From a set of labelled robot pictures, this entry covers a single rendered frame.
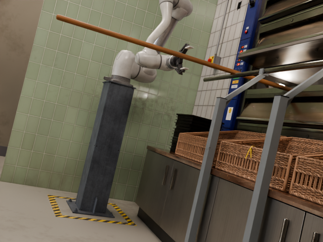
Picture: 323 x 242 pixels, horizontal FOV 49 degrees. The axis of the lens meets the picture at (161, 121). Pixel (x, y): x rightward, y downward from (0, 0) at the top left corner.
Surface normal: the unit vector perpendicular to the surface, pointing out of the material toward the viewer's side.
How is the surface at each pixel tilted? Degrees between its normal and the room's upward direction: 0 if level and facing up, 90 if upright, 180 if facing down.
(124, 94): 90
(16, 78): 90
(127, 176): 90
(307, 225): 90
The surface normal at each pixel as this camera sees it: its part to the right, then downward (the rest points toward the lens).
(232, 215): -0.91, -0.22
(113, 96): 0.39, 0.06
